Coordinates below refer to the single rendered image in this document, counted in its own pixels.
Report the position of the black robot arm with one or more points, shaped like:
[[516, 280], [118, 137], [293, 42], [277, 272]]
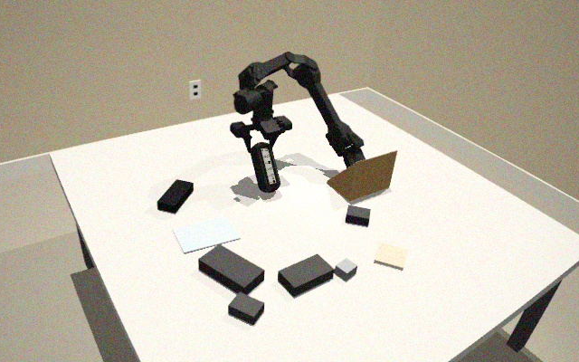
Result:
[[339, 134]]

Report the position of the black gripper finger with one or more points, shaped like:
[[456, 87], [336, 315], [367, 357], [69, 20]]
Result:
[[273, 140], [247, 142]]

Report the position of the dark grey controller unit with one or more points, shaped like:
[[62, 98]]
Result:
[[265, 168]]

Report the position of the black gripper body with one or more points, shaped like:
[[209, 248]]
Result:
[[240, 130]]

